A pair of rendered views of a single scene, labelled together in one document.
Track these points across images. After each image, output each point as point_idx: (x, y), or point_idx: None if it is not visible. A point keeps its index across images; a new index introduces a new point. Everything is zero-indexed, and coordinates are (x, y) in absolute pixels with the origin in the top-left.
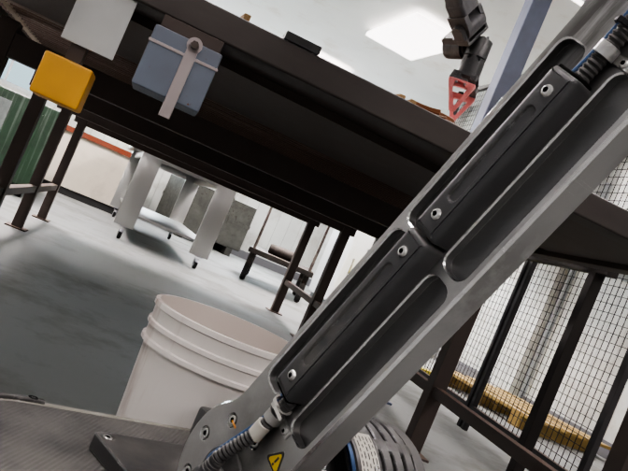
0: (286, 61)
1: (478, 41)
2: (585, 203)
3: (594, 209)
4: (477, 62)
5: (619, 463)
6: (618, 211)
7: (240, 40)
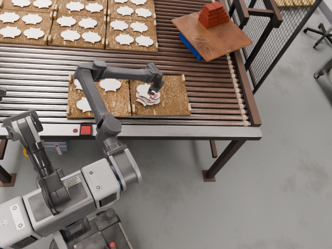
0: (83, 138)
1: (155, 78)
2: (193, 138)
3: (197, 138)
4: (157, 84)
5: (218, 162)
6: (205, 137)
7: (67, 138)
